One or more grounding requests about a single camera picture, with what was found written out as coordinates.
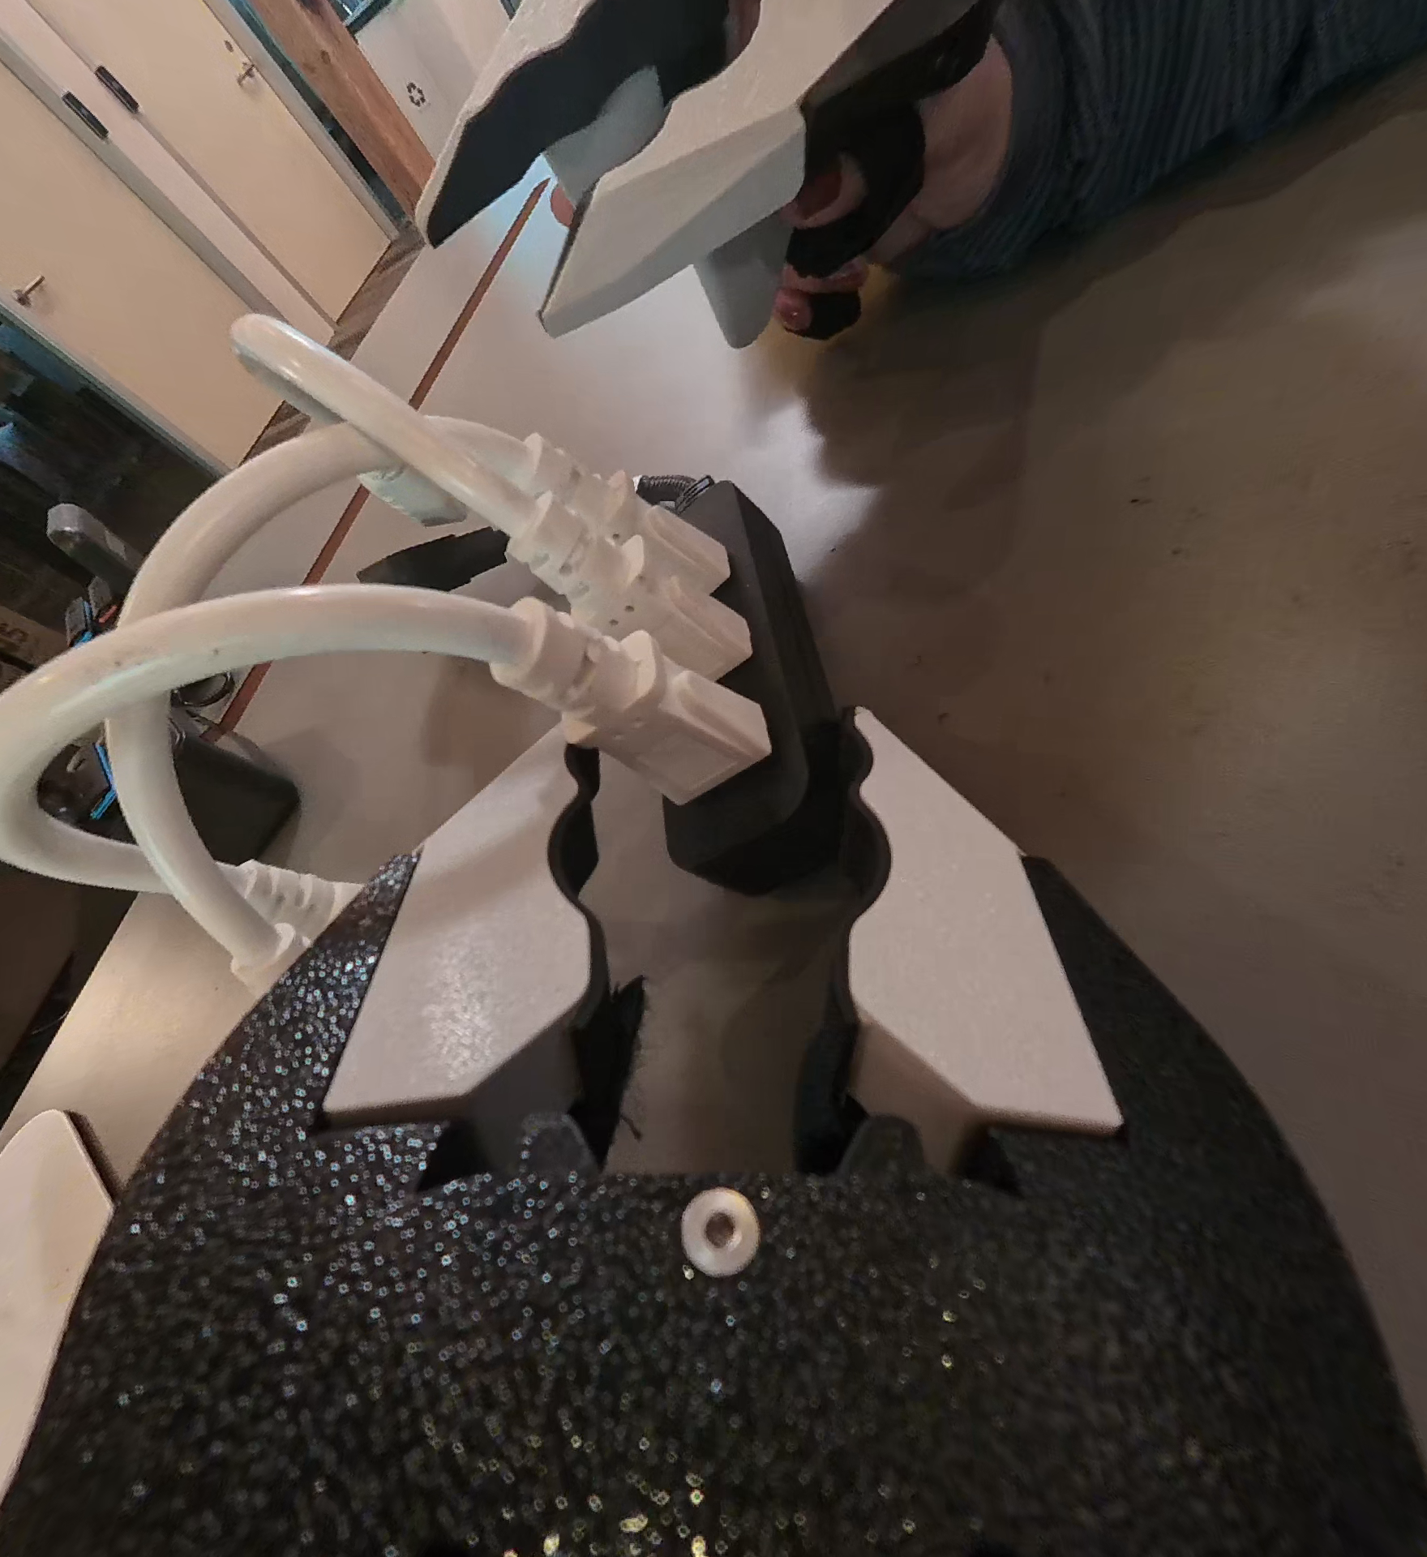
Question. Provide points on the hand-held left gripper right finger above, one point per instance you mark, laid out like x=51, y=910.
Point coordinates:
x=969, y=972

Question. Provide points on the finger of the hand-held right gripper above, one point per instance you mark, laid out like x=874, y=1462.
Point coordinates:
x=688, y=208
x=518, y=108

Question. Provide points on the person's right hand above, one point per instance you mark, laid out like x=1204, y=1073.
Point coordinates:
x=883, y=147

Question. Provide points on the white door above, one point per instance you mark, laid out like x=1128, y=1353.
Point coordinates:
x=238, y=157
x=118, y=279

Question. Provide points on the black power strip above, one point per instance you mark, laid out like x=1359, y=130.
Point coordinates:
x=786, y=633

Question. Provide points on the white recycling bin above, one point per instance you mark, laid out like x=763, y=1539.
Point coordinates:
x=427, y=62

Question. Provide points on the person's right forearm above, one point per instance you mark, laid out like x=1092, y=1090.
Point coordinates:
x=1212, y=97

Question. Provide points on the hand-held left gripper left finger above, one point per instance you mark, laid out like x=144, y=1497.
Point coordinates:
x=471, y=972

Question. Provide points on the wooden post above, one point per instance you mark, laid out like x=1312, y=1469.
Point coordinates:
x=300, y=47

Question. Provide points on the grey bottle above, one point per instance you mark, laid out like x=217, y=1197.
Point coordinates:
x=92, y=535

